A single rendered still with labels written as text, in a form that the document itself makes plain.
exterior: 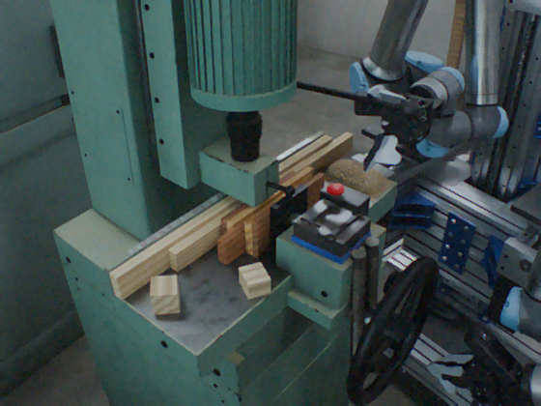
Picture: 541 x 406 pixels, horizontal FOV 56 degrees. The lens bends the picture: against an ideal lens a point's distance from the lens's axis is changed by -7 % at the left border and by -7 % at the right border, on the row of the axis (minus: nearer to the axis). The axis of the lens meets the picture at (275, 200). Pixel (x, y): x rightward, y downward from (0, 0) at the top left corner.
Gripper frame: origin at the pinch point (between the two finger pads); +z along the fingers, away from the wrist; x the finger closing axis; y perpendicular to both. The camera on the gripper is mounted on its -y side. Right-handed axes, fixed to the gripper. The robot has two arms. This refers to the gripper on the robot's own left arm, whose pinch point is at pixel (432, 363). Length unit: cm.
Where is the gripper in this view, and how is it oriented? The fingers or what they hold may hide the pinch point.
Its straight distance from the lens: 108.3
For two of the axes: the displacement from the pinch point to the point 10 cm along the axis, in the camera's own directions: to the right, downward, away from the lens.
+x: 6.3, -4.4, 6.4
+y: 3.9, 8.9, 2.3
